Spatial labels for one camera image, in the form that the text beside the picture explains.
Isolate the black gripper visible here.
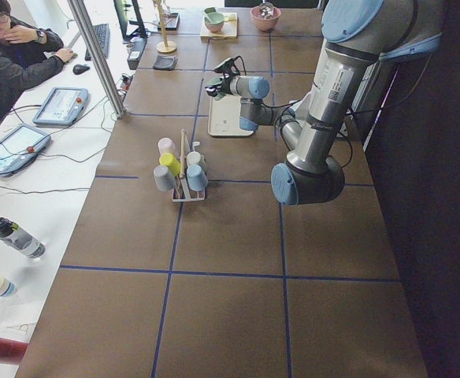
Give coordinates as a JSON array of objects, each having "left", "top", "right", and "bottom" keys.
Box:
[{"left": 204, "top": 57, "right": 242, "bottom": 100}]

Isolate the beige rabbit tray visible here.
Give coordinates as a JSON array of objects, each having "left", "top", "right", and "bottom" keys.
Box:
[{"left": 208, "top": 95, "right": 254, "bottom": 137}]

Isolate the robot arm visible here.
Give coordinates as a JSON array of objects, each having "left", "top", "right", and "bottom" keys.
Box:
[{"left": 205, "top": 1, "right": 447, "bottom": 206}]

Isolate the beige cup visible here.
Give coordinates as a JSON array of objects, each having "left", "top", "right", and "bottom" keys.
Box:
[{"left": 186, "top": 151, "right": 208, "bottom": 172}]

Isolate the pink cup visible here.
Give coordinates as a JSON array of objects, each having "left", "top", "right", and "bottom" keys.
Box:
[{"left": 158, "top": 137, "right": 176, "bottom": 155}]

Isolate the yellow cup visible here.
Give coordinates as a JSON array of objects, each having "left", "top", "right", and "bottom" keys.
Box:
[{"left": 159, "top": 152, "right": 181, "bottom": 176}]

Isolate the blue cup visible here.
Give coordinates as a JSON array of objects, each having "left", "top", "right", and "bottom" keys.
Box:
[{"left": 187, "top": 165, "right": 208, "bottom": 191}]

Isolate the grey cup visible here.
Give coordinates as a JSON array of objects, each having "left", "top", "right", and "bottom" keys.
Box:
[{"left": 154, "top": 165, "right": 176, "bottom": 192}]

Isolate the grey folded cloth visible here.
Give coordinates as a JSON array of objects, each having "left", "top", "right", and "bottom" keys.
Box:
[{"left": 152, "top": 54, "right": 178, "bottom": 71}]

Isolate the wooden cutting board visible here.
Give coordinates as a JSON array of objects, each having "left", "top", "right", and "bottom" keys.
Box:
[{"left": 199, "top": 13, "right": 238, "bottom": 39}]

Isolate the wooden mug tree stand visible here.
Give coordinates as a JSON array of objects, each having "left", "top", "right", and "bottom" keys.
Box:
[{"left": 154, "top": 0, "right": 177, "bottom": 54}]

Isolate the green bowl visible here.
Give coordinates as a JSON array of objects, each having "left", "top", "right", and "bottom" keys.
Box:
[{"left": 204, "top": 12, "right": 224, "bottom": 32}]

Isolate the white plastic spoon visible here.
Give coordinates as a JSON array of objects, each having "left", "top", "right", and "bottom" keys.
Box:
[{"left": 204, "top": 7, "right": 216, "bottom": 21}]

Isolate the pink bowl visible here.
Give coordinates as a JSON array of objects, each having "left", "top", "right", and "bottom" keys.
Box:
[{"left": 250, "top": 6, "right": 281, "bottom": 32}]

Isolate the metal ice scoop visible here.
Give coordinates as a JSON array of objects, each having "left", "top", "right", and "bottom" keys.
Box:
[{"left": 258, "top": 1, "right": 274, "bottom": 19}]

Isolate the black keyboard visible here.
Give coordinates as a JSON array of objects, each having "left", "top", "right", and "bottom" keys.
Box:
[{"left": 92, "top": 24, "right": 110, "bottom": 59}]

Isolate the black computer mouse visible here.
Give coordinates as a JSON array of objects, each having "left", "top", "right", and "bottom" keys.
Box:
[{"left": 72, "top": 64, "right": 91, "bottom": 76}]

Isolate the far teach pendant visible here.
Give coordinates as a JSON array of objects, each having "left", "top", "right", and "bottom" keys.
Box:
[{"left": 32, "top": 87, "right": 89, "bottom": 128}]

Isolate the teach pendant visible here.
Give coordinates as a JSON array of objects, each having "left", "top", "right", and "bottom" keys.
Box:
[
  {"left": 32, "top": 87, "right": 89, "bottom": 128},
  {"left": 0, "top": 124, "right": 51, "bottom": 176}
]

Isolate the near teach pendant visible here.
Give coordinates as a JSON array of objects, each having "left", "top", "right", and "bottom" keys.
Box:
[{"left": 0, "top": 124, "right": 51, "bottom": 176}]

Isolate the seated person in black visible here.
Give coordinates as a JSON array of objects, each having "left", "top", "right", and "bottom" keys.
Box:
[{"left": 0, "top": 1, "right": 75, "bottom": 120}]

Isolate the clear water bottle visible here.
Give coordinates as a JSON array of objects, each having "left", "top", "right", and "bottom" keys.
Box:
[{"left": 0, "top": 217, "right": 46, "bottom": 258}]

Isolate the red cylinder object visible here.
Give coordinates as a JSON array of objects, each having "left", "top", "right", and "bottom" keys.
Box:
[{"left": 0, "top": 337, "right": 28, "bottom": 365}]

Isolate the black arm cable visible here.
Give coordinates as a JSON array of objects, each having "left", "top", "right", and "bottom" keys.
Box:
[{"left": 233, "top": 54, "right": 396, "bottom": 170}]

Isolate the wooden rack handle rod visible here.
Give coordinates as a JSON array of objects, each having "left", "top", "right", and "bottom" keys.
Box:
[{"left": 180, "top": 129, "right": 189, "bottom": 179}]

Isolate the aluminium frame post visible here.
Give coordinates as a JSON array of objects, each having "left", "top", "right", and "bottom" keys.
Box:
[{"left": 68, "top": 0, "right": 126, "bottom": 119}]

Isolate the white wire cup rack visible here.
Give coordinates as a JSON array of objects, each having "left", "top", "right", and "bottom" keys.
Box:
[{"left": 172, "top": 141, "right": 206, "bottom": 202}]

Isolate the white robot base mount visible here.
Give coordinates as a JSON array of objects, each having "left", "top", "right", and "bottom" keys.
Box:
[{"left": 292, "top": 94, "right": 351, "bottom": 139}]

